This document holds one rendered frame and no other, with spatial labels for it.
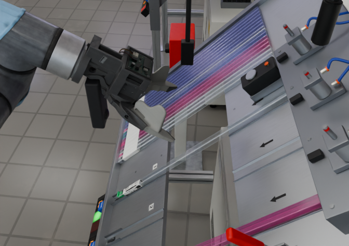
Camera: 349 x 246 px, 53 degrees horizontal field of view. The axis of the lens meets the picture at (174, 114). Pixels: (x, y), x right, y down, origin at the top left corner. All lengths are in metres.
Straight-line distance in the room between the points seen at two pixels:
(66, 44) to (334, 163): 0.42
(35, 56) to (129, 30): 2.46
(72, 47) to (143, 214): 0.39
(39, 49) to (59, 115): 1.71
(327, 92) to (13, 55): 0.47
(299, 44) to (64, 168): 1.59
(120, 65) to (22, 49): 0.15
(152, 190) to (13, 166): 1.37
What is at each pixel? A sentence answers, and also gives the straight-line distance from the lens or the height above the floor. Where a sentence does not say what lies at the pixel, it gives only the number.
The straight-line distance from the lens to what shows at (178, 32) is 1.42.
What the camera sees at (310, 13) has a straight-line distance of 0.80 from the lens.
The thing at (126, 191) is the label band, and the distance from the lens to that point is 0.87.
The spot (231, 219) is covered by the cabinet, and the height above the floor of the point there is 0.62.
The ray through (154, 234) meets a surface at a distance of 0.73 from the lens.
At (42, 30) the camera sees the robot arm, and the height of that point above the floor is 1.21.
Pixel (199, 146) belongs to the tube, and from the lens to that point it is 0.73.
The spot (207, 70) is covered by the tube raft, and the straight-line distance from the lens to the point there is 0.89.
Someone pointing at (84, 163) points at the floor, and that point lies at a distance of 1.97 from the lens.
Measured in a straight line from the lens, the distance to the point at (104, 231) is 0.88.
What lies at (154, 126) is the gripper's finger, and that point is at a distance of 0.60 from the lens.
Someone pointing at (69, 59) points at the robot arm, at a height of 1.17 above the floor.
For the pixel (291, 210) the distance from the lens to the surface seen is 0.53.
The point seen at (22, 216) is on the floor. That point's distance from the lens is 1.87.
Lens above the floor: 1.48
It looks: 43 degrees down
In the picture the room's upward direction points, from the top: straight up
